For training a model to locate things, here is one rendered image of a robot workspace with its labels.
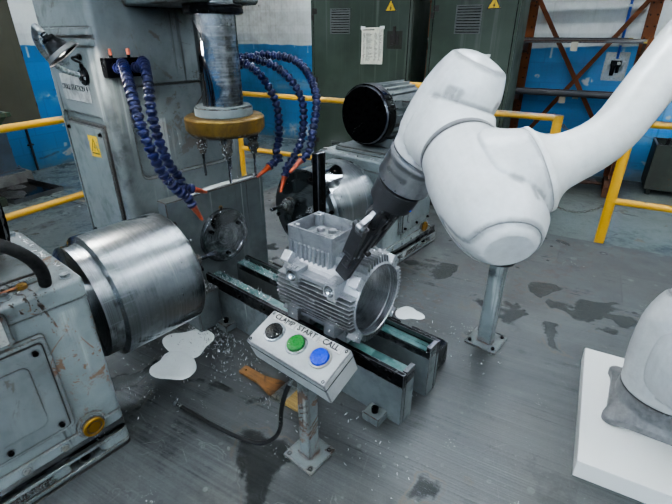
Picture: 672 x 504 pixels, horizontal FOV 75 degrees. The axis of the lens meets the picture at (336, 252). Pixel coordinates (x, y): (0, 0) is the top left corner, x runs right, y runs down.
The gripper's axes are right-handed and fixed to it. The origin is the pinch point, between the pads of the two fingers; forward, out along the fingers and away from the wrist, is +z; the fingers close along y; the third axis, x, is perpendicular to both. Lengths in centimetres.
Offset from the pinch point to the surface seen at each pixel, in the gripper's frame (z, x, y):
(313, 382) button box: 0.3, 13.1, 22.4
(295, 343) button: 1.3, 6.6, 19.8
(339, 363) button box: -2.3, 13.6, 18.6
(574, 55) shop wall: 31, -90, -513
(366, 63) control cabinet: 94, -192, -294
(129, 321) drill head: 19.4, -18.0, 31.5
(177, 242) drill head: 13.3, -26.3, 17.5
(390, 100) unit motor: -3, -37, -58
